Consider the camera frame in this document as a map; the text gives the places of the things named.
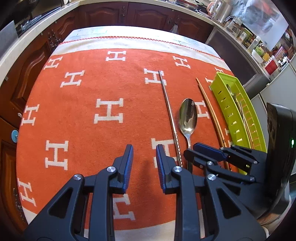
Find steel tablespoon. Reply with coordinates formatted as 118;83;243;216
179;98;198;149

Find orange H-pattern cloth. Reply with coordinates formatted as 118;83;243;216
16;36;230;240

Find person's right hand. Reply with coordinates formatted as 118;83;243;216
256;196;292;230

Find steel chopstick ridged end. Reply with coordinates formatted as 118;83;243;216
158;70;183;167

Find brown wooden chopstick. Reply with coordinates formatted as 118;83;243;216
196;77;232;171

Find dark wood kitchen cabinets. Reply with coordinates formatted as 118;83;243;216
1;1;213;238

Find lime green utensil tray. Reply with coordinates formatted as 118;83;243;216
209;71;268;176

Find small steel teaspoon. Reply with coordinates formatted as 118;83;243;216
226;84;237;102

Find red white box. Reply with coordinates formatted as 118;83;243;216
264;58;278;75

